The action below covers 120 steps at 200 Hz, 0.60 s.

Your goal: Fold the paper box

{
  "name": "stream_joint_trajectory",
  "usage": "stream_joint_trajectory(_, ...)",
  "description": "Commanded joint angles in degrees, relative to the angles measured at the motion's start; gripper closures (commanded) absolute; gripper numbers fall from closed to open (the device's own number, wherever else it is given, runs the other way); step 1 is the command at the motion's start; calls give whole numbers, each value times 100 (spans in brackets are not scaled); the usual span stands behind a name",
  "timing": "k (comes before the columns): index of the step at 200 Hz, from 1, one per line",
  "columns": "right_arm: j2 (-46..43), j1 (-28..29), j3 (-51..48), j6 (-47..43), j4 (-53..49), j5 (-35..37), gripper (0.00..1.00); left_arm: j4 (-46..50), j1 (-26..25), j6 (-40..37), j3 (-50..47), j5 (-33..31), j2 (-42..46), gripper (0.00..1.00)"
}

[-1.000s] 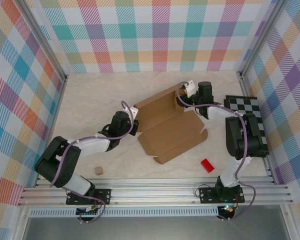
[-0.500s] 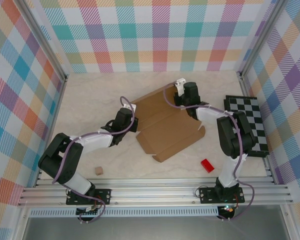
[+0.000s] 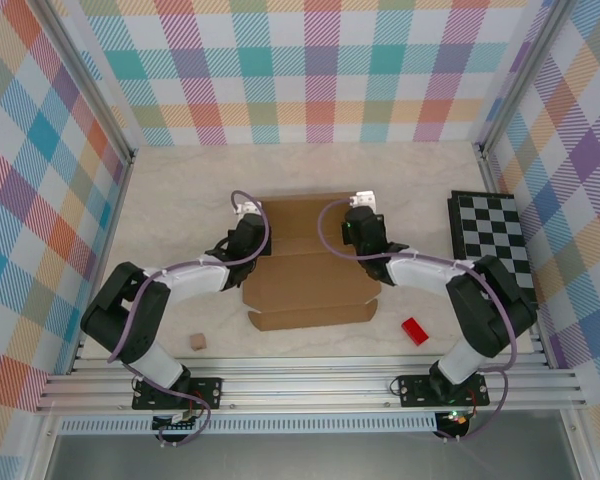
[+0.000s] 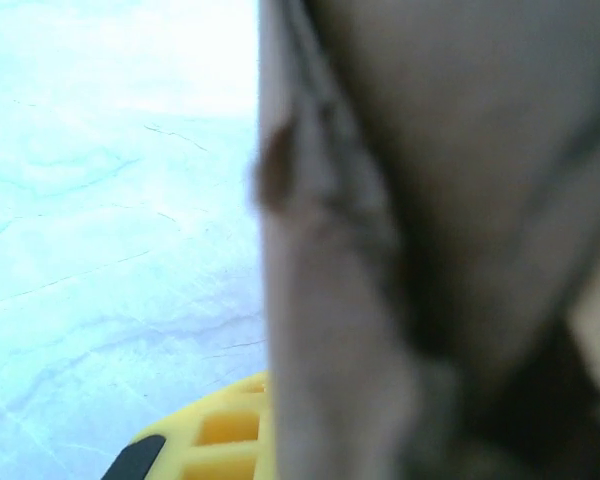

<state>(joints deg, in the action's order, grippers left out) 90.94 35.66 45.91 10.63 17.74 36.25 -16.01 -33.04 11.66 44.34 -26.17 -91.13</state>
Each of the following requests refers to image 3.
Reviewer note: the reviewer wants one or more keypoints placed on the aluminium mounting rail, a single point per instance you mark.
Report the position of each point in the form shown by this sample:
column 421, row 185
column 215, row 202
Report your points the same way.
column 305, row 385

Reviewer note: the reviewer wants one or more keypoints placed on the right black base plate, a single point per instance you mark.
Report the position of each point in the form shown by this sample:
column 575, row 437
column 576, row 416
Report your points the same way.
column 415, row 392

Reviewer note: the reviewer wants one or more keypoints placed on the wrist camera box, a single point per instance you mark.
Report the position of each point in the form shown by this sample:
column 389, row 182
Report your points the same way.
column 366, row 199
column 248, row 207

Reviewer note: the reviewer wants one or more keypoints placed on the small wooden cube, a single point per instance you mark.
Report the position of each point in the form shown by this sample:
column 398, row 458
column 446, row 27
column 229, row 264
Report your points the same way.
column 198, row 342

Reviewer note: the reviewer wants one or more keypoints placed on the brown cardboard box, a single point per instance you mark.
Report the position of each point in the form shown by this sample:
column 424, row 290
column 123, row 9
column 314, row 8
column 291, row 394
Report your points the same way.
column 310, row 285

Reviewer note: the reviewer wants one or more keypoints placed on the left small circuit board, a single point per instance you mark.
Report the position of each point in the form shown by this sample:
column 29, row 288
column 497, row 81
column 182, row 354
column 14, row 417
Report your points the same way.
column 177, row 421

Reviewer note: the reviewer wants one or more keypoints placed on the small circuit board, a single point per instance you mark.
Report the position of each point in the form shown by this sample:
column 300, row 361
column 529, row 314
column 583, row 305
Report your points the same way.
column 177, row 421
column 455, row 419

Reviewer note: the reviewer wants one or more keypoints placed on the aluminium frame post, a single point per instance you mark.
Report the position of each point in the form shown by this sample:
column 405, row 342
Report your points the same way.
column 525, row 80
column 85, row 85

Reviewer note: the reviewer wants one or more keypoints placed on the red block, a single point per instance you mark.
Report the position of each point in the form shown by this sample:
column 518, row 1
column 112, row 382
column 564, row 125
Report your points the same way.
column 415, row 331

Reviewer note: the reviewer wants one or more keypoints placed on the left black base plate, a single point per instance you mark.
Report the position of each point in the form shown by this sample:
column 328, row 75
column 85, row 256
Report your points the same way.
column 210, row 392

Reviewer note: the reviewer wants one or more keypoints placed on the right small circuit board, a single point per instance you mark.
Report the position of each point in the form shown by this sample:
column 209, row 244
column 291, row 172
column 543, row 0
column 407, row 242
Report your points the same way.
column 455, row 419

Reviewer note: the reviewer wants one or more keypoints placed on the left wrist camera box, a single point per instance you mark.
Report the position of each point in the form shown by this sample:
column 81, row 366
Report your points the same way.
column 248, row 207

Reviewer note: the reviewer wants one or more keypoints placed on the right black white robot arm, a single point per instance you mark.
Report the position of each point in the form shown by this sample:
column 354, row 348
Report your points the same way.
column 475, row 320

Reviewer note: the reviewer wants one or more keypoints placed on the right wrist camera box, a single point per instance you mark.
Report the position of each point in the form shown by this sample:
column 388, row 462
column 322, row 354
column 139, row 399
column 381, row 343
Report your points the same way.
column 366, row 199

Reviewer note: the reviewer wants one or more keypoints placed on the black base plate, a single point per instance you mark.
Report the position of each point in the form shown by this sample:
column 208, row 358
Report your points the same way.
column 210, row 392
column 415, row 392

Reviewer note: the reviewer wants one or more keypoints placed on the black white chessboard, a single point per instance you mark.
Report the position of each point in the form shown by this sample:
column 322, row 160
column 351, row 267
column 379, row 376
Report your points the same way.
column 495, row 235

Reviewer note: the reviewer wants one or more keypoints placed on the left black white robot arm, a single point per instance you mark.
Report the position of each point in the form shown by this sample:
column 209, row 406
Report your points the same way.
column 105, row 320

